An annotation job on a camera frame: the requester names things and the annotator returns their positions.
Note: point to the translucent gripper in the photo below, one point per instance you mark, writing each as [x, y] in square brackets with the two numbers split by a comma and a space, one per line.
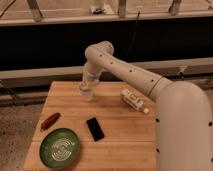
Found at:
[88, 85]

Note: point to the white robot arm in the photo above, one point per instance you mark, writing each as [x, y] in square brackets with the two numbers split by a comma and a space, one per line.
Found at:
[184, 118]

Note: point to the black smartphone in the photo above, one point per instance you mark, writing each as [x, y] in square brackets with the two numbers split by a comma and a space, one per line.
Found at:
[95, 129]

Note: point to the brown sausage toy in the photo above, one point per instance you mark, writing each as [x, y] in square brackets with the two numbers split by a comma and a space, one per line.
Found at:
[50, 121]

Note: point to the green patterned plate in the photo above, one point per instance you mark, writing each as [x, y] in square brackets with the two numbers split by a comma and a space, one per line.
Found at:
[59, 149]

